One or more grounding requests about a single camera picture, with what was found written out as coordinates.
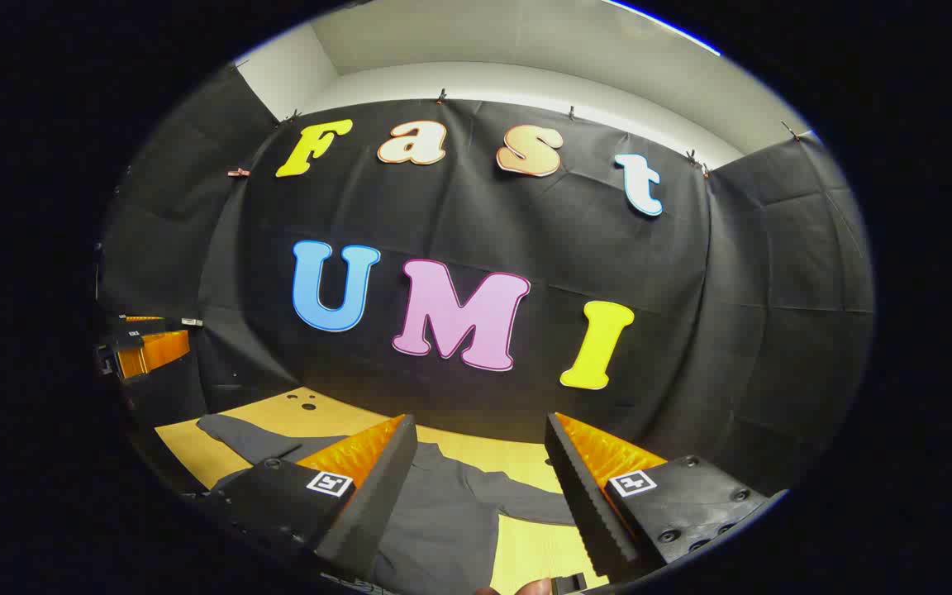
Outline grey polo shirt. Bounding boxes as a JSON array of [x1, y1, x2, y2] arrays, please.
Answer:
[[195, 413, 580, 595]]

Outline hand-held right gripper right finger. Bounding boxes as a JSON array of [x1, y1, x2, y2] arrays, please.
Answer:
[[544, 412, 773, 583]]

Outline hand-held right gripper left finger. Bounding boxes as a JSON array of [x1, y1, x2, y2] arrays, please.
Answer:
[[202, 413, 419, 583]]

